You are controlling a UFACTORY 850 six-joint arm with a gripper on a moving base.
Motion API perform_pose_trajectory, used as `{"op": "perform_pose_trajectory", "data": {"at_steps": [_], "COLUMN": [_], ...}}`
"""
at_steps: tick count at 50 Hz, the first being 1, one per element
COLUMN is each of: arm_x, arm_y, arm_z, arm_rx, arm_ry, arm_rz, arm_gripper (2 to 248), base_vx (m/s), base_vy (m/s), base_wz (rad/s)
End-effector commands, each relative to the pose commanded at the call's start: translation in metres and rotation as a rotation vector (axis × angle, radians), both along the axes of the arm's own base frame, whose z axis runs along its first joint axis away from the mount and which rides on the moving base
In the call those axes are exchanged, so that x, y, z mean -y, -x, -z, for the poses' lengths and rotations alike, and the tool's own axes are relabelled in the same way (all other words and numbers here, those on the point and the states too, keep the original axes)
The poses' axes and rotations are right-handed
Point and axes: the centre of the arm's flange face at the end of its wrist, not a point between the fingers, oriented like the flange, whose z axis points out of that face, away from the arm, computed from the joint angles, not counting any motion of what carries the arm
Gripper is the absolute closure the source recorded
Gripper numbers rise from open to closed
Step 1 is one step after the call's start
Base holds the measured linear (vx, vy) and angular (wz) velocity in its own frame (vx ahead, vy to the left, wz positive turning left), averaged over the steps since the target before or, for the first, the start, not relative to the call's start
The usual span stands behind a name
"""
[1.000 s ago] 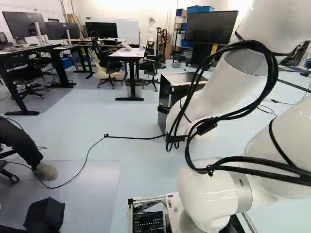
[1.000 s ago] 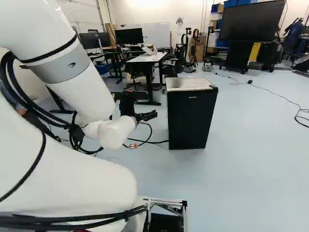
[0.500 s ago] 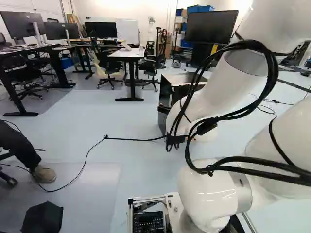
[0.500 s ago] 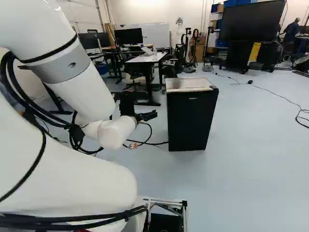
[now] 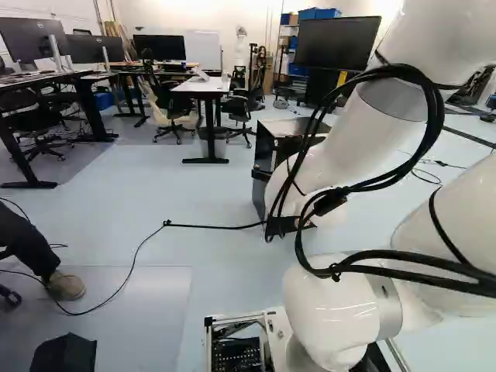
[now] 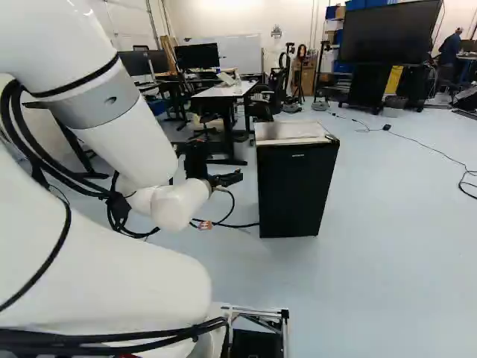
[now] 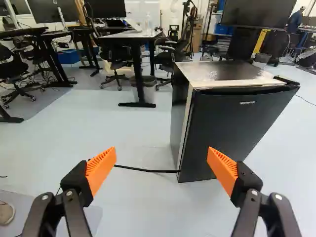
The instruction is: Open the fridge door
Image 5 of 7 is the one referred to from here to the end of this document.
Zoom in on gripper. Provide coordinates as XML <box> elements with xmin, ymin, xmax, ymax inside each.
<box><xmin>263</xmin><ymin>215</ymin><xmax>319</xmax><ymax>244</ymax></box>

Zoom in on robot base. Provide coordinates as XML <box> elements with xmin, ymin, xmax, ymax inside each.
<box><xmin>201</xmin><ymin>305</ymin><xmax>410</xmax><ymax>372</ymax></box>

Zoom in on black mini fridge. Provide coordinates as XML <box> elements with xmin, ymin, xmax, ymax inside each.
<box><xmin>250</xmin><ymin>118</ymin><xmax>334</xmax><ymax>233</ymax></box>

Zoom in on white trash bin, black liner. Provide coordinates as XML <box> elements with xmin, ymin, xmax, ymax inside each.
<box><xmin>198</xmin><ymin>126</ymin><xmax>229</xmax><ymax>160</ymax></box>

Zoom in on black office chair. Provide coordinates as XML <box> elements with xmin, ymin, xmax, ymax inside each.
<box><xmin>0</xmin><ymin>89</ymin><xmax>75</xmax><ymax>163</ymax></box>
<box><xmin>223</xmin><ymin>85</ymin><xmax>265</xmax><ymax>149</ymax></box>

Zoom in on cream office chair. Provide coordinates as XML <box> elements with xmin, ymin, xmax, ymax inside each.
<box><xmin>137</xmin><ymin>72</ymin><xmax>198</xmax><ymax>146</ymax></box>

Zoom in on white-topped desk with black legs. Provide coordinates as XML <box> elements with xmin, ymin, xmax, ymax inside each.
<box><xmin>170</xmin><ymin>74</ymin><xmax>233</xmax><ymax>164</ymax></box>

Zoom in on large black screen on stand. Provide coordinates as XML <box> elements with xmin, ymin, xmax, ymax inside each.
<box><xmin>293</xmin><ymin>15</ymin><xmax>383</xmax><ymax>110</ymax></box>

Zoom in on black computer monitor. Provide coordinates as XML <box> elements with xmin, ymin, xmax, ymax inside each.
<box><xmin>132</xmin><ymin>34</ymin><xmax>188</xmax><ymax>63</ymax></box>
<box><xmin>0</xmin><ymin>17</ymin><xmax>70</xmax><ymax>66</ymax></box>
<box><xmin>64</xmin><ymin>33</ymin><xmax>126</xmax><ymax>65</ymax></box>

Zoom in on black bag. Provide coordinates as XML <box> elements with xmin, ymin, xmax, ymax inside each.
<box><xmin>29</xmin><ymin>332</ymin><xmax>98</xmax><ymax>372</ymax></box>

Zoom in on person's legs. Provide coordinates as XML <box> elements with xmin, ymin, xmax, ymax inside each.
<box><xmin>0</xmin><ymin>201</ymin><xmax>87</xmax><ymax>302</ymax></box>

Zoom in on long dark desk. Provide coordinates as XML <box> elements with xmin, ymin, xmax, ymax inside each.
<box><xmin>0</xmin><ymin>68</ymin><xmax>119</xmax><ymax>190</ymax></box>

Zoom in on black floor cable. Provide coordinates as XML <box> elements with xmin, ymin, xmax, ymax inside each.
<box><xmin>45</xmin><ymin>219</ymin><xmax>269</xmax><ymax>315</ymax></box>

